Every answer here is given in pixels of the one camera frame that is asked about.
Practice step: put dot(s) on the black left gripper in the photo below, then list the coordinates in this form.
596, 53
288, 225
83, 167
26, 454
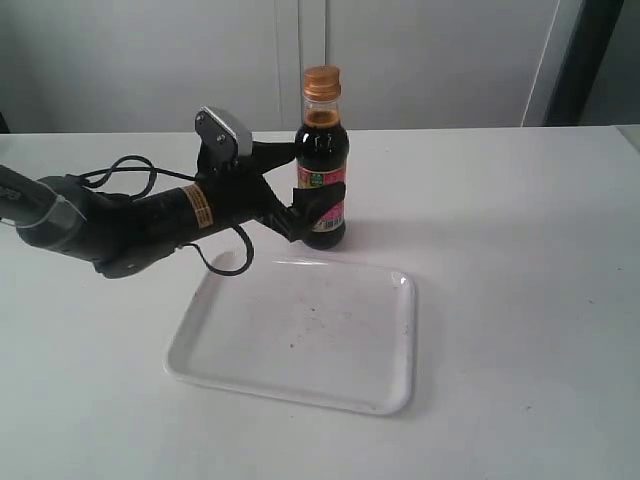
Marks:
238, 193

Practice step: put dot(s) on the soy sauce bottle gold cap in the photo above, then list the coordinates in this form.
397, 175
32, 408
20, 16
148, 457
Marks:
322, 141

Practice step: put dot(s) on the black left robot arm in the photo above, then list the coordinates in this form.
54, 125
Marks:
112, 218

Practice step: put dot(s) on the white plastic tray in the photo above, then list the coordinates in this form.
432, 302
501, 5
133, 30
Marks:
313, 331

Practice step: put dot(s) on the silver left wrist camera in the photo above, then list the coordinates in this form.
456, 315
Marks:
224, 138

